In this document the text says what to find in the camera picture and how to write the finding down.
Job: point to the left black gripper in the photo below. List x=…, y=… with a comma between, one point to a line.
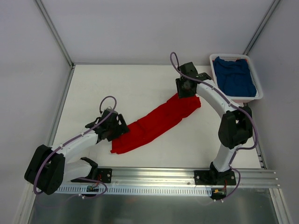
x=122, y=124

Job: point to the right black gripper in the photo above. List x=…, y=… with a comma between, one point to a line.
x=184, y=91

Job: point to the red t shirt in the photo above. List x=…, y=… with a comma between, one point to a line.
x=155, y=123

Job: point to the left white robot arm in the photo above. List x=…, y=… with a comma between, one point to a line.
x=54, y=165

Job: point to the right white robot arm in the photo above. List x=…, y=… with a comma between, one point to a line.
x=235, y=127

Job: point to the blue t shirt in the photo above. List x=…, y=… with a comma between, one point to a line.
x=234, y=78

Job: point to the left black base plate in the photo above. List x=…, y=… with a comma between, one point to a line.
x=97, y=174

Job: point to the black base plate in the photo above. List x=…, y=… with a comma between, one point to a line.
x=212, y=177
x=97, y=174

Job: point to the aluminium mounting rail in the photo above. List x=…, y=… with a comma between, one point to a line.
x=183, y=177

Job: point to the white slotted cable duct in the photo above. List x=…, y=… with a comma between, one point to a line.
x=134, y=190

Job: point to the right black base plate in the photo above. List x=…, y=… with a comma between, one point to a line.
x=212, y=177

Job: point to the left aluminium frame post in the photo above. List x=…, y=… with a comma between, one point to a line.
x=49, y=22

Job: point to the aluminium frame post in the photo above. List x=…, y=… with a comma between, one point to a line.
x=49, y=22
x=264, y=21

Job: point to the right aluminium frame post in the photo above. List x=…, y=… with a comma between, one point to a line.
x=264, y=21

